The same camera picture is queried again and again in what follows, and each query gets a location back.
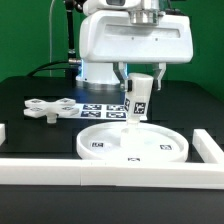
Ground grey thin cable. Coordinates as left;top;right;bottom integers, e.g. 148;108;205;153
48;0;57;78

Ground white round table top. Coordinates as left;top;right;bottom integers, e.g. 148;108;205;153
76;122;189;162

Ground white left fence rail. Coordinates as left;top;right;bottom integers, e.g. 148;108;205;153
0;124;6;146

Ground white fence rail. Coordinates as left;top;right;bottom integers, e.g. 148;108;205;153
192;129;224;165
0;158;224;190
0;124;6;146

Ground white marker sheet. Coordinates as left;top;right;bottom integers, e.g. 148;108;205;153
57;103;148;122

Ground white right fence rail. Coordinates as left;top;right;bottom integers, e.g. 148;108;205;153
192;129;224;165

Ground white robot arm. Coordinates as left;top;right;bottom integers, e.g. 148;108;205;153
77;0;193;90

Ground white front fence rail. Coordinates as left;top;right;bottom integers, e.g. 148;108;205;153
0;158;224;190

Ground white cross-shaped table base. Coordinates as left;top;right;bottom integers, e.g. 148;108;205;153
24;98;79;124

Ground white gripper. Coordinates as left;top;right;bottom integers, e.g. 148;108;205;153
79;10;193;92

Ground black cables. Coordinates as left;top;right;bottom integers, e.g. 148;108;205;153
27;60;82;78

